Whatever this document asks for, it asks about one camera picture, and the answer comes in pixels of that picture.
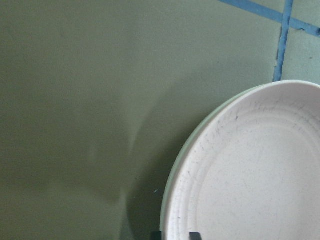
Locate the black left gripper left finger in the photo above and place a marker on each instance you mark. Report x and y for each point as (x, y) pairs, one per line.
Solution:
(156, 235)

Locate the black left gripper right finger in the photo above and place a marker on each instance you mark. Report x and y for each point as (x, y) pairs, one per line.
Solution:
(194, 236)

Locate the pink plate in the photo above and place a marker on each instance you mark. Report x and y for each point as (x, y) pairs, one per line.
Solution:
(254, 173)

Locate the cream white plate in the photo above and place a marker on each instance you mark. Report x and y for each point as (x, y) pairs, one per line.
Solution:
(188, 145)

